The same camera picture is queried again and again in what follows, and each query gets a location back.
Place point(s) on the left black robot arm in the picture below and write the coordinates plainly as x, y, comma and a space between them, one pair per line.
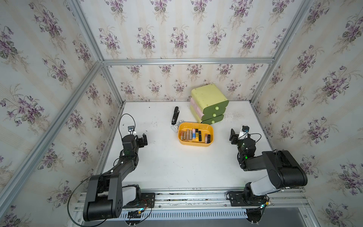
106, 195

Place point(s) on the blue pink gradient lipstick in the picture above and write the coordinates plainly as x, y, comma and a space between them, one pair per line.
194, 133

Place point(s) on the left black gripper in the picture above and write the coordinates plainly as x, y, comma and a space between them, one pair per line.
139, 143

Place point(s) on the black stapler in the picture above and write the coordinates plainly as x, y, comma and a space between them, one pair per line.
175, 116

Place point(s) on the yellow plastic storage box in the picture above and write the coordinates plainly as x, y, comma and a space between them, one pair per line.
204, 128

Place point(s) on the aluminium front rail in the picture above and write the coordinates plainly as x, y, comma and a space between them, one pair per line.
219, 203

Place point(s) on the beige matte lipstick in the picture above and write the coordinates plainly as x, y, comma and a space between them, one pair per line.
187, 135

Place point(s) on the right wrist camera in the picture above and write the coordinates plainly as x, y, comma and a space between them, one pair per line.
244, 132

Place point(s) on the green pink drawer organizer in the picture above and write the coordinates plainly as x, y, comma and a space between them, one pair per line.
208, 104

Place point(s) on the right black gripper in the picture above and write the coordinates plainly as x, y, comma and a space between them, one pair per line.
232, 137

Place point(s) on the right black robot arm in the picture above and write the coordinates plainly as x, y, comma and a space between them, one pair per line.
283, 171

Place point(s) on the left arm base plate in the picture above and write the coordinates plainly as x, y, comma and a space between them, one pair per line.
146, 200

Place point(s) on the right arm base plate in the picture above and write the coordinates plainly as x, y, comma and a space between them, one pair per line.
242, 199

